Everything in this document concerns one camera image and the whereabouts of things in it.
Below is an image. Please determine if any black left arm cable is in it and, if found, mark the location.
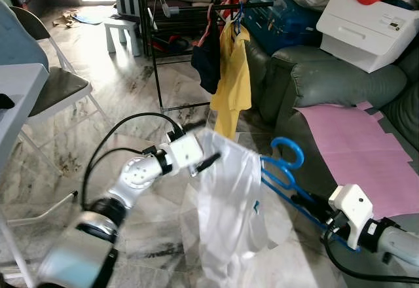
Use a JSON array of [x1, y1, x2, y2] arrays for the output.
[[80, 112, 192, 211]]

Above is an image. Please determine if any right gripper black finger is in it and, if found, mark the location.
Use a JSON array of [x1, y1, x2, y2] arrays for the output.
[[289, 192, 320, 211]]

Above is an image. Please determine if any black garment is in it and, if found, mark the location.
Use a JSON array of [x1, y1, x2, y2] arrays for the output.
[[0, 94, 16, 111]]

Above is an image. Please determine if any white kids chair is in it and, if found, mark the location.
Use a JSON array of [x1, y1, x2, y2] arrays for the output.
[[103, 0, 143, 58]]

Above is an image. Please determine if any yellow shirt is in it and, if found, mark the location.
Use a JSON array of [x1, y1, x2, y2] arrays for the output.
[[209, 22, 253, 142]]

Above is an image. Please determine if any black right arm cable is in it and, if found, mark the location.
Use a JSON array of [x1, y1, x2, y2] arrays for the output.
[[319, 226, 419, 286]]

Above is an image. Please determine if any dark navy garment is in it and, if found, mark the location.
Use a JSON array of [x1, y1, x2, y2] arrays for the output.
[[191, 29, 223, 95]]

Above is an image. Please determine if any copper coloured hanger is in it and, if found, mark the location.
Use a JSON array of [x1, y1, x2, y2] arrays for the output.
[[195, 1, 218, 48]]

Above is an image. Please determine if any white folding chair grey seat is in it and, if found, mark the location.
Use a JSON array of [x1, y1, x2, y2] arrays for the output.
[[0, 0, 110, 146]]

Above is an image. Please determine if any pink foam mat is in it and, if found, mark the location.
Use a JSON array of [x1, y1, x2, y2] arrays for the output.
[[294, 101, 419, 221]]

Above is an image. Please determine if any black metal drying rack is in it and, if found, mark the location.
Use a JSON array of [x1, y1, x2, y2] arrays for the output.
[[134, 0, 283, 113]]

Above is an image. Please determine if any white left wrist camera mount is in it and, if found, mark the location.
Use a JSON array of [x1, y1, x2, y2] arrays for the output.
[[167, 133, 206, 172]]

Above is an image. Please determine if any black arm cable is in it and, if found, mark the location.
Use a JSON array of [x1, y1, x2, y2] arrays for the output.
[[319, 226, 419, 286], [80, 112, 192, 211]]

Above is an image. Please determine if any light blue folding table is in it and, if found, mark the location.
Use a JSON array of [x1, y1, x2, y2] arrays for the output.
[[0, 62, 51, 288]]

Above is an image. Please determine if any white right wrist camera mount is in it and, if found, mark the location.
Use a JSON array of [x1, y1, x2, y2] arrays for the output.
[[327, 184, 374, 250]]

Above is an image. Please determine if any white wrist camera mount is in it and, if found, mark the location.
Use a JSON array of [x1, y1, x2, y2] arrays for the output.
[[167, 133, 206, 172], [327, 184, 374, 250]]

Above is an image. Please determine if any white garment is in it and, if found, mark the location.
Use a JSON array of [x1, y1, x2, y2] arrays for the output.
[[196, 128, 270, 288]]

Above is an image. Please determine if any white drawer appliance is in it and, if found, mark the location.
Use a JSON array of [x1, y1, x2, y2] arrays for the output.
[[316, 0, 419, 75]]

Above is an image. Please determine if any blue plastic hanger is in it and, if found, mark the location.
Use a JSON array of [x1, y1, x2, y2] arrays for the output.
[[259, 137, 362, 253], [231, 1, 248, 39]]

